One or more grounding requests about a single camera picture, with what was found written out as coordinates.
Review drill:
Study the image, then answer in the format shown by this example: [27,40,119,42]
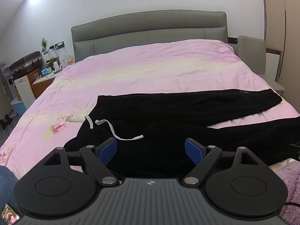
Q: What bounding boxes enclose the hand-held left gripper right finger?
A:
[184,138,259,186]

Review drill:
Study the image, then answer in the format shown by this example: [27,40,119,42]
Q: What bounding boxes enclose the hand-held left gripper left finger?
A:
[43,137,118,186]

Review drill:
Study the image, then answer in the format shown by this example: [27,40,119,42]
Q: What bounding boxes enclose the white side cabinet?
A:
[266,47,282,83]

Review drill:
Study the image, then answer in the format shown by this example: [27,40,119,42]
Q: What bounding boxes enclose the person's leg in jeans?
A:
[0,166,22,212]

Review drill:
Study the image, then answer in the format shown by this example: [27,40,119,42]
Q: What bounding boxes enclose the black cable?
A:
[284,201,300,211]

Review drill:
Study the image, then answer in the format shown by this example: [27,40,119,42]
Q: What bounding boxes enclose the grey upholstered chair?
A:
[237,35,285,93]

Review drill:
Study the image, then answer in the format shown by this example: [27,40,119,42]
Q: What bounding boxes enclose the bed with pink sheet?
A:
[0,39,300,184]

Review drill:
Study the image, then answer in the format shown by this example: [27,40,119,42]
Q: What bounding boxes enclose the grey padded headboard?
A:
[71,11,228,63]

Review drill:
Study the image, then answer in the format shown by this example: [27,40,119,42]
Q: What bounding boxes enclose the standing fan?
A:
[0,61,14,120]

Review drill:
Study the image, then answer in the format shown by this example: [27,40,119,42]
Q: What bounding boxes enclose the smartphone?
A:
[0,203,21,225]

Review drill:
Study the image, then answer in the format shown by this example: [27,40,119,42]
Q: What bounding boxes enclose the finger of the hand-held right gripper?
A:
[290,143,300,161]

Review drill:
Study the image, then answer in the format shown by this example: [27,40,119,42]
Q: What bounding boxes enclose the small green potted plant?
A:
[40,37,49,53]

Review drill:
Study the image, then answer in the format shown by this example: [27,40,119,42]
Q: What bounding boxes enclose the wooden nightstand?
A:
[26,67,63,99]

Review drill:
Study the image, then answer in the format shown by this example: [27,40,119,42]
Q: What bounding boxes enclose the purple fluffy blanket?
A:
[269,160,300,225]

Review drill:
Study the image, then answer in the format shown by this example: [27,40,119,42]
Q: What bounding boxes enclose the black pants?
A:
[64,88,300,179]

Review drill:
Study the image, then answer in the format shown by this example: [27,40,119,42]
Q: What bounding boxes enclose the white wardrobe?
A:
[261,0,300,114]

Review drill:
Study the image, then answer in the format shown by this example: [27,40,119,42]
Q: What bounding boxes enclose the white box appliance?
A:
[13,75,36,109]

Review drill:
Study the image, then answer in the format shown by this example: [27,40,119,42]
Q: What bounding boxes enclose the light blue bin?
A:
[10,98,28,116]

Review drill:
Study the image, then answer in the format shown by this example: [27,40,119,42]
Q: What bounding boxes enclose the black shoes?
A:
[0,114,14,130]

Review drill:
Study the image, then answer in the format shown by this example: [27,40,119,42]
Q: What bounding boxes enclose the wall power outlet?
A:
[49,41,65,50]

